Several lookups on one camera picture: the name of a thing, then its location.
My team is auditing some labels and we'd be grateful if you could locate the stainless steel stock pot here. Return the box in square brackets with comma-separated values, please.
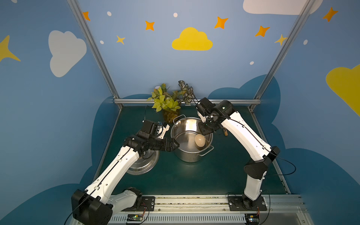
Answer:
[171, 114, 214, 163]

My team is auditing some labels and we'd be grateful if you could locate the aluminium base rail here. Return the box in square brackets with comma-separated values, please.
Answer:
[70, 193, 314, 225]

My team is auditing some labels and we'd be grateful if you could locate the aluminium frame right post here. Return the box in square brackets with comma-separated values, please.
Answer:
[254, 0, 316, 101]

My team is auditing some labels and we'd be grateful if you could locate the green potted plant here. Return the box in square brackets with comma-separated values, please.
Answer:
[147, 80, 195, 124]

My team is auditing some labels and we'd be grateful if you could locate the steel pot lid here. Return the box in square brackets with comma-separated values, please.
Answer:
[127, 150, 160, 175]

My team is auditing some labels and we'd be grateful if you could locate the beige plastic ladle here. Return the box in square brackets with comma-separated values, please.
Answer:
[195, 134, 209, 148]

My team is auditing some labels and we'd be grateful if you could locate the aluminium frame left post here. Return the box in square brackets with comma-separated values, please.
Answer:
[67, 0, 120, 99]

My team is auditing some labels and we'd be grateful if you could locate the green toy trowel wooden handle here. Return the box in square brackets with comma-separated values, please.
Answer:
[223, 128, 228, 137]

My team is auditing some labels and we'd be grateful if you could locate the aluminium frame post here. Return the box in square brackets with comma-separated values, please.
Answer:
[67, 0, 120, 99]
[254, 0, 316, 101]

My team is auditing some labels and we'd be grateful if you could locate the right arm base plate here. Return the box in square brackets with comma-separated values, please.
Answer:
[227, 195, 268, 212]

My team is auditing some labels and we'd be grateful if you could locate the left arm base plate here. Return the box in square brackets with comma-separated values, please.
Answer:
[122, 196, 156, 212]

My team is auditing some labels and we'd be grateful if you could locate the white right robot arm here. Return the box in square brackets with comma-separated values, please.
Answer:
[196, 98, 280, 205]

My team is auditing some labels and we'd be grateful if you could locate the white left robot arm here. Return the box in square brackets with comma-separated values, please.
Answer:
[71, 135, 180, 225]

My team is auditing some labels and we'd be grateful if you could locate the aluminium frame back bar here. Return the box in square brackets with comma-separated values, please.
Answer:
[113, 98, 262, 105]

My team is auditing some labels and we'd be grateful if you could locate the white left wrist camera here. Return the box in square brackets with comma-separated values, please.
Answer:
[156, 122, 170, 139]

